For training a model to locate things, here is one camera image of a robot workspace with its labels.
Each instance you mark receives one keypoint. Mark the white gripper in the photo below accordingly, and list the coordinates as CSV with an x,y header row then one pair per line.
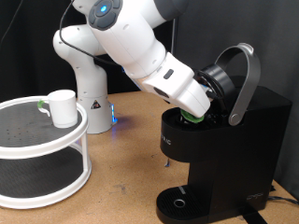
x,y
180,87

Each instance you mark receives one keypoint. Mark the white two-tier turntable shelf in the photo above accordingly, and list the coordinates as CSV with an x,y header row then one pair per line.
x,y
31,130

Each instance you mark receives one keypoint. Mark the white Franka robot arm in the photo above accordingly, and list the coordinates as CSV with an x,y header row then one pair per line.
x,y
124,34

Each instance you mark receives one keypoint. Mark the black backdrop curtain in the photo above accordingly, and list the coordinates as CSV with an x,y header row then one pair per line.
x,y
25,56

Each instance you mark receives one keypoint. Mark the black Keurig coffee machine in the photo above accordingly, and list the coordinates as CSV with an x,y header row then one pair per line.
x,y
236,149

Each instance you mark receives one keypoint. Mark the green-lidded coffee pod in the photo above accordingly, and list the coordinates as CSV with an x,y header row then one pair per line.
x,y
191,118

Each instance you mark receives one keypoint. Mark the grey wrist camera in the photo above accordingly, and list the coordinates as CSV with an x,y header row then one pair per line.
x,y
207,87

